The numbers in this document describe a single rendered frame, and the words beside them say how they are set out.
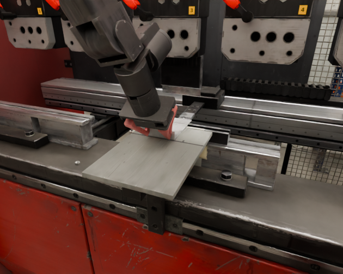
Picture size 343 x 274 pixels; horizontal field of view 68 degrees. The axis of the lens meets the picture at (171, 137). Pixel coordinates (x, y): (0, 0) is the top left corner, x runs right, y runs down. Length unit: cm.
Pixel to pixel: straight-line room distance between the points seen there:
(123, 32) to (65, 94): 82
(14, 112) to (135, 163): 60
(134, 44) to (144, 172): 22
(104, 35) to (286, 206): 50
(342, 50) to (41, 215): 92
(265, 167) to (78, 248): 65
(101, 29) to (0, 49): 95
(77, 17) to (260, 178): 51
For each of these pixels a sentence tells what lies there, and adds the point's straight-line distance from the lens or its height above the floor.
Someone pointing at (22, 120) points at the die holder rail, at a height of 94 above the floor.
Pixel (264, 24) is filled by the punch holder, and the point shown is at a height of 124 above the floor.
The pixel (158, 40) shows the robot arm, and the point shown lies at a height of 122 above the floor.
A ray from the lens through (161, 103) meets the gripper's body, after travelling 50.
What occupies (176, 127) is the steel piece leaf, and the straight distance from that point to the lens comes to 64.
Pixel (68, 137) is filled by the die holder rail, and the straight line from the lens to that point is 87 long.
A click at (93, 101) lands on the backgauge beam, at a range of 111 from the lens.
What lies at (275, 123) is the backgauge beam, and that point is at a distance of 87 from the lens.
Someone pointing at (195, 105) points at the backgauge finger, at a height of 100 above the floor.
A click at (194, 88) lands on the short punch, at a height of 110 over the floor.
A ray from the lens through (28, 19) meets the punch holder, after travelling 81.
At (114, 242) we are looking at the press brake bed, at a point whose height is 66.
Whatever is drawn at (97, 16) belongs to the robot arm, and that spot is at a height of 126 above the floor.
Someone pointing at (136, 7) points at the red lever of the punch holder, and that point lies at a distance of 57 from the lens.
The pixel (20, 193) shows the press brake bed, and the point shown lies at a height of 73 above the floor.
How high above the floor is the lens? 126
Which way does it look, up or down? 26 degrees down
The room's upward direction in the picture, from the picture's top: straight up
